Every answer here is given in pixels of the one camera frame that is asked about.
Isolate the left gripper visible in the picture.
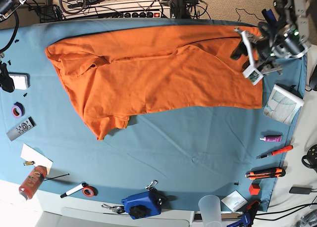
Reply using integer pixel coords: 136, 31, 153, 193
230, 22, 282, 86

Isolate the orange t-shirt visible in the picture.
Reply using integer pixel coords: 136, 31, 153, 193
45, 25, 263, 140

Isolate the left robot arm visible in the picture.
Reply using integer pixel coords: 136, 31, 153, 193
231, 0, 312, 86

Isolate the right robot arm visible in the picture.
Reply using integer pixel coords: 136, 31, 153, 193
0, 0, 27, 93

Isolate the white phone box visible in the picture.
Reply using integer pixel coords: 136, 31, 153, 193
9, 73, 30, 90

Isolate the purple tape roll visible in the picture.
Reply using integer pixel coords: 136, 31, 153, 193
11, 102, 25, 118

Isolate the grey remote control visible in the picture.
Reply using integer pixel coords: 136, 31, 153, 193
6, 117, 36, 141

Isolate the leaf pattern notebook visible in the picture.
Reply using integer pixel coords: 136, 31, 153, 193
263, 84, 305, 126

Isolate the white paper card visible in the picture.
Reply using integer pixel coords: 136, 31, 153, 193
20, 143, 53, 174

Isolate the black computer mouse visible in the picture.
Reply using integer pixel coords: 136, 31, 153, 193
309, 65, 317, 91

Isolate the small yellow battery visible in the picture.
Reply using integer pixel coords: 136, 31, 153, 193
23, 161, 35, 166

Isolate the purple glue tube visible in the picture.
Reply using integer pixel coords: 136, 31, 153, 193
260, 135, 282, 142

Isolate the red drink bottle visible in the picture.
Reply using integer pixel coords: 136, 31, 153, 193
19, 166, 47, 200

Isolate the thin black stick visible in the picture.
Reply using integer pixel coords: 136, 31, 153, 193
44, 173, 70, 181

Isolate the teal table cloth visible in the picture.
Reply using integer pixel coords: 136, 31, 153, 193
0, 19, 296, 210

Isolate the orange black utility knife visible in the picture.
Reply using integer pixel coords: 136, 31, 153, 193
245, 168, 286, 180

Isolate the black white marker pen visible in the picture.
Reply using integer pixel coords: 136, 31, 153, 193
60, 182, 87, 198

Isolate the red tape roll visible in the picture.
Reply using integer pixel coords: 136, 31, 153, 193
82, 185, 96, 197

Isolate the small red cube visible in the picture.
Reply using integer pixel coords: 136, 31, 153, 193
249, 183, 261, 195

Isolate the black power brick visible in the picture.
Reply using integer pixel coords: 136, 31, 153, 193
289, 186, 312, 195

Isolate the white paper booklet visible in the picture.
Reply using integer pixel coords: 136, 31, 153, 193
221, 190, 247, 212

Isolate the clear plastic cup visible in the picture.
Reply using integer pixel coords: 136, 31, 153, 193
198, 195, 222, 227

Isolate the silver carabiner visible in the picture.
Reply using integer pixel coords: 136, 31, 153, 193
145, 180, 158, 191

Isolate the silver key clip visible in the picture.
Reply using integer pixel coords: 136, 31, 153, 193
102, 204, 125, 214

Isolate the blue black clamp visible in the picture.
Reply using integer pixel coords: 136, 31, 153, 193
227, 200, 261, 227

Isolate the blue plastic device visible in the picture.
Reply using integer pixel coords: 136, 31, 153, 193
121, 189, 168, 220

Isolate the red handled screwdriver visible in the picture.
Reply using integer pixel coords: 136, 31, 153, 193
257, 145, 293, 159

